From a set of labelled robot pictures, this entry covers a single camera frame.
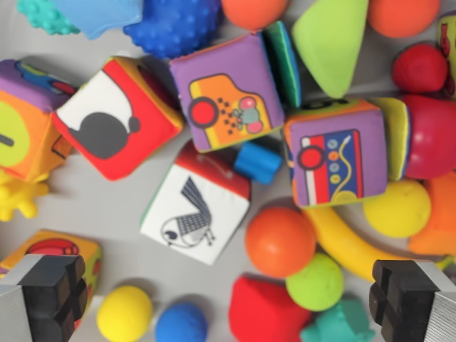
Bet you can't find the green soft cone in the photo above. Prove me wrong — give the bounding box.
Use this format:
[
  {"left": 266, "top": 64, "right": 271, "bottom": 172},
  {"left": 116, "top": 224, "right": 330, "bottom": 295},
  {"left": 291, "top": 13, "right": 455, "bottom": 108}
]
[{"left": 291, "top": 0, "right": 370, "bottom": 100}]

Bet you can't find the yellow toy banana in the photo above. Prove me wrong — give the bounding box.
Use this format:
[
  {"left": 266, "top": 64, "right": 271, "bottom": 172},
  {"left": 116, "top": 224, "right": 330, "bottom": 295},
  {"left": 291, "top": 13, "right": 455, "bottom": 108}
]
[{"left": 302, "top": 205, "right": 448, "bottom": 283}]

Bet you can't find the green smooth ball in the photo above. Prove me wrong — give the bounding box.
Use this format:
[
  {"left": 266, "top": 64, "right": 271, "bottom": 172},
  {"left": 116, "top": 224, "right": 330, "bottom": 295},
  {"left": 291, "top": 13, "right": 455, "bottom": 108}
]
[{"left": 285, "top": 252, "right": 345, "bottom": 312}]

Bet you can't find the purple cube with mouse car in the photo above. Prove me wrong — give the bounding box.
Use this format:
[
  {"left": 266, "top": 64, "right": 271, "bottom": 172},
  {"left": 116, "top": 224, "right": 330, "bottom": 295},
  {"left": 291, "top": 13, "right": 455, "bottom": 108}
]
[{"left": 168, "top": 31, "right": 286, "bottom": 155}]

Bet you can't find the dark blue bumpy ball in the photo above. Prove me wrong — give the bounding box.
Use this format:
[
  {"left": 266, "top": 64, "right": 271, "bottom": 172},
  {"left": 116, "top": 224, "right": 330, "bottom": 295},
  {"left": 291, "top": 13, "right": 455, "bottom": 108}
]
[{"left": 123, "top": 0, "right": 224, "bottom": 60}]

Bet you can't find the white cube with bird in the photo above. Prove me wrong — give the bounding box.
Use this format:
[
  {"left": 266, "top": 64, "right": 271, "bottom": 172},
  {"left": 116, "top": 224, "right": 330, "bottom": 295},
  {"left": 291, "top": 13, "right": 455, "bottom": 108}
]
[{"left": 139, "top": 141, "right": 252, "bottom": 266}]

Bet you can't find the blue smooth ball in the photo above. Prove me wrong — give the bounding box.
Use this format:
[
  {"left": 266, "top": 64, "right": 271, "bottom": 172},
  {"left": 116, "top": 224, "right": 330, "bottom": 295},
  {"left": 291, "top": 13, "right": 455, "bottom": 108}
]
[{"left": 154, "top": 302, "right": 209, "bottom": 342}]

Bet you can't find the teal rubber toy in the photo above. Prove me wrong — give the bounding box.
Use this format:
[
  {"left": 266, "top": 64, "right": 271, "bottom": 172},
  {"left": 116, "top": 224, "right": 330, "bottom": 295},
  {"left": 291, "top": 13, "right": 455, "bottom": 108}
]
[{"left": 299, "top": 298, "right": 377, "bottom": 342}]

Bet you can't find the red cube with panda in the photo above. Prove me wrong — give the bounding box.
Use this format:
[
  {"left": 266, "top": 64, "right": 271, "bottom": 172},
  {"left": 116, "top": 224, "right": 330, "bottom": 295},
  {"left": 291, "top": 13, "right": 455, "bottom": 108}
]
[{"left": 52, "top": 56, "right": 185, "bottom": 182}]

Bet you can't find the teal bumpy rubber ball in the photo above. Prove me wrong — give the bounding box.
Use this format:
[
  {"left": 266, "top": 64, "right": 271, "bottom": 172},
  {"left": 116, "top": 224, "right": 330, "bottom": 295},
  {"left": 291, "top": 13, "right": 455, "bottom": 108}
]
[{"left": 16, "top": 0, "right": 81, "bottom": 36}]

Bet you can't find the red soft wedge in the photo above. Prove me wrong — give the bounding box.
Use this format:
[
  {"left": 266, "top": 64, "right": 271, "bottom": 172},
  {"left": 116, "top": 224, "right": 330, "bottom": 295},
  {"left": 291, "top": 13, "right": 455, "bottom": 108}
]
[{"left": 227, "top": 274, "right": 313, "bottom": 342}]

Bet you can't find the green and blue soft block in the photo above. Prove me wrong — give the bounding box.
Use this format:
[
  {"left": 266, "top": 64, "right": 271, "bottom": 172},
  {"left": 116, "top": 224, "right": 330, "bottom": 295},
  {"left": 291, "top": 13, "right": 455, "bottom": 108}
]
[{"left": 262, "top": 20, "right": 303, "bottom": 110}]

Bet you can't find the yellow smooth ball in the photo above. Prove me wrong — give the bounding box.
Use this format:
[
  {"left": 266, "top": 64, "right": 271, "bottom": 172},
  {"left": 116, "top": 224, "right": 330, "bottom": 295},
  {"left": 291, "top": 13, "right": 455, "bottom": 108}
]
[
  {"left": 95, "top": 284, "right": 155, "bottom": 342},
  {"left": 362, "top": 178, "right": 432, "bottom": 239}
]

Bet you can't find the purple cube with radio print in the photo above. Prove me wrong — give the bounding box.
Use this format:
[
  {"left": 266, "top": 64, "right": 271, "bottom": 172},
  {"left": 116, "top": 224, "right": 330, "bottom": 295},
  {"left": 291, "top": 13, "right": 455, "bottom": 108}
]
[{"left": 283, "top": 98, "right": 389, "bottom": 209}]

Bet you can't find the orange cube with minus sign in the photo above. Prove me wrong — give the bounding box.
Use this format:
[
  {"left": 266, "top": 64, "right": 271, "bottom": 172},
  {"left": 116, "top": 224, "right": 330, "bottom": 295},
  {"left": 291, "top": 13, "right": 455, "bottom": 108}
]
[{"left": 0, "top": 58, "right": 78, "bottom": 183}]

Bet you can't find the red cup toy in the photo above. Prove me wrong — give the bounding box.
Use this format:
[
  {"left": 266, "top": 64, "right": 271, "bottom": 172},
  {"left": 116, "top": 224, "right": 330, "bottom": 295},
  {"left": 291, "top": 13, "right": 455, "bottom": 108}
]
[{"left": 400, "top": 93, "right": 456, "bottom": 180}]

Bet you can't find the orange soft shape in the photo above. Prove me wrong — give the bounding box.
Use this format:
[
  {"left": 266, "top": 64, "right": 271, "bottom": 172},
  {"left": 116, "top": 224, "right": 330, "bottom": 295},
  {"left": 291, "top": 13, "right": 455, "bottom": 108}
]
[{"left": 407, "top": 175, "right": 456, "bottom": 257}]

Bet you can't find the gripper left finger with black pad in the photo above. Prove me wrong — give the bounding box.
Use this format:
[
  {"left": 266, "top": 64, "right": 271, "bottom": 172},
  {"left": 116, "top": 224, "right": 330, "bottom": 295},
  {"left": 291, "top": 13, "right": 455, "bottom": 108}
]
[{"left": 0, "top": 253, "right": 89, "bottom": 342}]

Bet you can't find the red soft ball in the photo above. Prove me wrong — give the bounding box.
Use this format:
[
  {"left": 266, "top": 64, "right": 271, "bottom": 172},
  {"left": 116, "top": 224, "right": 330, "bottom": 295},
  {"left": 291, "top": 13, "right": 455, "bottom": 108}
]
[{"left": 391, "top": 43, "right": 449, "bottom": 95}]

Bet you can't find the blue wooden block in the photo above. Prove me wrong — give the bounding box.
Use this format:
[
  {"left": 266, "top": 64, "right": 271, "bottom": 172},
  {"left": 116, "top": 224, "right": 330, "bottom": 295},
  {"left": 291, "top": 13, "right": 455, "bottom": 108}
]
[{"left": 233, "top": 141, "right": 284, "bottom": 185}]

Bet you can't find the yellow-green fabric cube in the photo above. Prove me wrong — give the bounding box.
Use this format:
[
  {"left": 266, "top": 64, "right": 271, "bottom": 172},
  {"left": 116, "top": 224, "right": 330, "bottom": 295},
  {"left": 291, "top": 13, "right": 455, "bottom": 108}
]
[{"left": 437, "top": 10, "right": 456, "bottom": 60}]

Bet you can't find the orange cube with beach ball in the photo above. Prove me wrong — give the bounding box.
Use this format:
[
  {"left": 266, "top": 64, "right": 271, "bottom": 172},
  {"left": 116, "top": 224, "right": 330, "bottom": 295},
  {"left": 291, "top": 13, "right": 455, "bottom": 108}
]
[{"left": 0, "top": 229, "right": 102, "bottom": 331}]

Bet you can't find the orange smooth ball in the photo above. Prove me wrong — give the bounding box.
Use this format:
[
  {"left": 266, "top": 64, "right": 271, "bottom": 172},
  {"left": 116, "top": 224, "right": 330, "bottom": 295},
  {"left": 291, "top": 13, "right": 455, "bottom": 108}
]
[
  {"left": 244, "top": 206, "right": 318, "bottom": 280},
  {"left": 366, "top": 0, "right": 442, "bottom": 39},
  {"left": 220, "top": 0, "right": 289, "bottom": 31}
]

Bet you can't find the light blue soft shape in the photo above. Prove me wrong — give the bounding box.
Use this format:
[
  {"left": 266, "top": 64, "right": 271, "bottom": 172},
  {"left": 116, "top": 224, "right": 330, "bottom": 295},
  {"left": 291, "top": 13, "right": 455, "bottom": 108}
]
[{"left": 53, "top": 0, "right": 144, "bottom": 40}]

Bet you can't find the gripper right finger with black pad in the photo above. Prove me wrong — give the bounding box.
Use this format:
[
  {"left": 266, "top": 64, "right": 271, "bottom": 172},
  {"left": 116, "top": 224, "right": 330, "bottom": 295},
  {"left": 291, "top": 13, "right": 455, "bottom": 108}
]
[{"left": 368, "top": 259, "right": 456, "bottom": 342}]

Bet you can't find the yellow spiky rubber toy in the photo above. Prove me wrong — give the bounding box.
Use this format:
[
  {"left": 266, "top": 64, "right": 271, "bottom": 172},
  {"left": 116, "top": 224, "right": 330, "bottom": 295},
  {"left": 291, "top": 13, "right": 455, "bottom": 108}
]
[{"left": 0, "top": 170, "right": 50, "bottom": 223}]

